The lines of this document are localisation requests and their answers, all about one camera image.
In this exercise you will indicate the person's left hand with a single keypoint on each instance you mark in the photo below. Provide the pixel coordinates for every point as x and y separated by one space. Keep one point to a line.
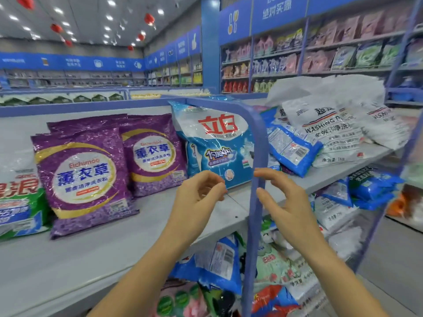
195 207

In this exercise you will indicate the person's left forearm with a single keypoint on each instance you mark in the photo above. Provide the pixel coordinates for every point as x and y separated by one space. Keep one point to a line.
142 280

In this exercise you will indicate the pink floral detergent bag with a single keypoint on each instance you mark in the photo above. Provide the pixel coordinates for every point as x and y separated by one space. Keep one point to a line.
181 300

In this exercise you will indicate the row of pink packets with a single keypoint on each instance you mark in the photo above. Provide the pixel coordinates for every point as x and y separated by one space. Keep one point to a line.
350 28

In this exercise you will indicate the row of blue bottles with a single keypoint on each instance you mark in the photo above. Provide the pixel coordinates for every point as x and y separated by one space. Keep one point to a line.
406 92

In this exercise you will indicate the grey blue-framed shelf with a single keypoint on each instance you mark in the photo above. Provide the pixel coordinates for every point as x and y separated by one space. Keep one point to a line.
99 254

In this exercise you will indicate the blue back wall sign band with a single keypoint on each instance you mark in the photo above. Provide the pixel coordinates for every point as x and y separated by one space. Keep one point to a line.
66 62

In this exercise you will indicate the blue side wall sign band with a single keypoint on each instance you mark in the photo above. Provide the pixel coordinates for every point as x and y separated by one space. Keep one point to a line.
178 46

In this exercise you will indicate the row of red bottles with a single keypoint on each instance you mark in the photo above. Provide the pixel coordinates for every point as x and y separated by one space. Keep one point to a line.
235 87

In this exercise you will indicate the purple lavender bag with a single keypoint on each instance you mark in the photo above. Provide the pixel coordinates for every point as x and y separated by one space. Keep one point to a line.
86 122
155 155
82 181

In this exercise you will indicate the blue wall column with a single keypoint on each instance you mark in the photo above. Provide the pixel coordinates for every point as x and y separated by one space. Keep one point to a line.
211 46

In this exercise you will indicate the person's right hand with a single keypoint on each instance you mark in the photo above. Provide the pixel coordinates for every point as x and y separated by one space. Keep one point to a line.
294 217

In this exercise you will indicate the white blue-trim detergent bag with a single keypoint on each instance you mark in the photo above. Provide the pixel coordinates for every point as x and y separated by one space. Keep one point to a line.
290 148

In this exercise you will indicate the panda pale green bag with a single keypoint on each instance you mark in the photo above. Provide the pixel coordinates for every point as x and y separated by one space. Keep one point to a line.
274 264

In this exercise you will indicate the row of house-shaped cartons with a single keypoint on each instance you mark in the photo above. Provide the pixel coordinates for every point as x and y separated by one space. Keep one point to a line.
66 99

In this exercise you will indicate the person's right forearm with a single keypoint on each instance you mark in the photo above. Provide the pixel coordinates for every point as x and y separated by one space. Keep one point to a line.
343 283

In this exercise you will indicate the group of ceiling spotlights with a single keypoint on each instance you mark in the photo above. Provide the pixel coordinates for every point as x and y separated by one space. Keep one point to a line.
111 2

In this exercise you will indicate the group of red lanterns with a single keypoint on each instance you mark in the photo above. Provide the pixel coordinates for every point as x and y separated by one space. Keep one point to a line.
149 19

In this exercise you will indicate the plain white detergent bag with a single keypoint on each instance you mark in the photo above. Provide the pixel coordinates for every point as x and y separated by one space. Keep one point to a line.
330 87

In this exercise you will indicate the row of pale yellow bottles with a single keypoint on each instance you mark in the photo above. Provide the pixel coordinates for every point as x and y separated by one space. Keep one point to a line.
264 86

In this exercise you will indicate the green leaf-print detergent bag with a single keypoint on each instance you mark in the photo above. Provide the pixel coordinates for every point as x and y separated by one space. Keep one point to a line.
221 303

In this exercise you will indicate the blue icon header signs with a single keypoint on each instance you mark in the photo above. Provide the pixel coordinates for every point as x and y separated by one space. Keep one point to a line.
281 11

